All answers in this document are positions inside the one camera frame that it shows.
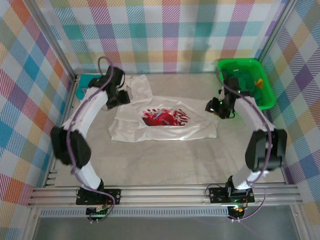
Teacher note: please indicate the aluminium corner post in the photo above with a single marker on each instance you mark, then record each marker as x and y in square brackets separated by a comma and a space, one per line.
[275, 32]
[67, 62]

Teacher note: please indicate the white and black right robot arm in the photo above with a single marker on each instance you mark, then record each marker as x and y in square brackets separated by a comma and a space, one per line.
[260, 150]

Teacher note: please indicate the aluminium side rail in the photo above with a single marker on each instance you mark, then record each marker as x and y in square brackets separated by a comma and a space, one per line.
[66, 112]
[283, 177]

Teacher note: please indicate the yellow crumpled t-shirt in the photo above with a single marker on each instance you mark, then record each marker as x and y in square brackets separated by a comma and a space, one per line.
[258, 83]

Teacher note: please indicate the green crumpled t-shirt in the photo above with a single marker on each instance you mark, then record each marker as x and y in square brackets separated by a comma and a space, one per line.
[250, 83]

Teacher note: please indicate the aluminium frame bar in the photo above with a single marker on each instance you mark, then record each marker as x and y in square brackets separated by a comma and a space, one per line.
[31, 225]
[300, 225]

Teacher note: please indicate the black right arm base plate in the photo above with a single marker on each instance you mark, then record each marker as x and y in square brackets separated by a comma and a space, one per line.
[217, 195]

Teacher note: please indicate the green plastic basket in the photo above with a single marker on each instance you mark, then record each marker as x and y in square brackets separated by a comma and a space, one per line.
[268, 100]

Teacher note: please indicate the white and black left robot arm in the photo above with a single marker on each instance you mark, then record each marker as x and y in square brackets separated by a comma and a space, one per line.
[75, 147]

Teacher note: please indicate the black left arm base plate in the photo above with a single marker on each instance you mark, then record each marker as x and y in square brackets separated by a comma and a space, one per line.
[113, 196]

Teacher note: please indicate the wide aluminium mounting rail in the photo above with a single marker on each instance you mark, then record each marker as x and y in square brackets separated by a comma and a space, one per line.
[162, 195]

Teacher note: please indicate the teal printed folded t-shirt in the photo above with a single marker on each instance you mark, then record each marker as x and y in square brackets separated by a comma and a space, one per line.
[81, 90]

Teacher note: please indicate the white t-shirt with red print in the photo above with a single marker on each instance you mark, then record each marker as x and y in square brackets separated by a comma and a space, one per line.
[130, 125]

